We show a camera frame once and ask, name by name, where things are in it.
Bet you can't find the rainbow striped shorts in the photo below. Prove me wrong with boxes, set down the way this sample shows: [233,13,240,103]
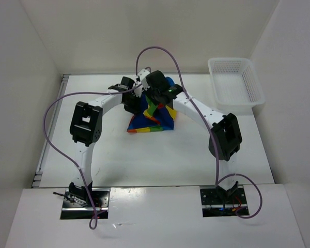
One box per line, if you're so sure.
[127,90,177,133]

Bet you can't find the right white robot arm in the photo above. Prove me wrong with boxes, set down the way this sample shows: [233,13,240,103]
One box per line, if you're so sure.
[137,69,242,203]

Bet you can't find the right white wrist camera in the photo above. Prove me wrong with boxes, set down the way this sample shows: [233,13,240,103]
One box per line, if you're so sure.
[135,68,150,90]

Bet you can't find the white plastic basket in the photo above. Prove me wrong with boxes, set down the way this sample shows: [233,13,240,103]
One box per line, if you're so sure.
[208,57,265,113]

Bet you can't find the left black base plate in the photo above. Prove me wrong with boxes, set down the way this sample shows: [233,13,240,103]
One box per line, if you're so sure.
[60,188,110,220]

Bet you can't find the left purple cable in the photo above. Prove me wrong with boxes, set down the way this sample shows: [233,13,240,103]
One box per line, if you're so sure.
[42,84,143,230]

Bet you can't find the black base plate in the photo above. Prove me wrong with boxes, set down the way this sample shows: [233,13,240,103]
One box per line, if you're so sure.
[60,188,110,220]
[200,187,250,218]

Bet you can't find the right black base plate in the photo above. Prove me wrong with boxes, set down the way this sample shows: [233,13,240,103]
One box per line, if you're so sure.
[200,187,250,218]

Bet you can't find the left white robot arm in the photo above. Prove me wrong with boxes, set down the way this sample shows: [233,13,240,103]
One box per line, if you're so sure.
[69,76,136,207]

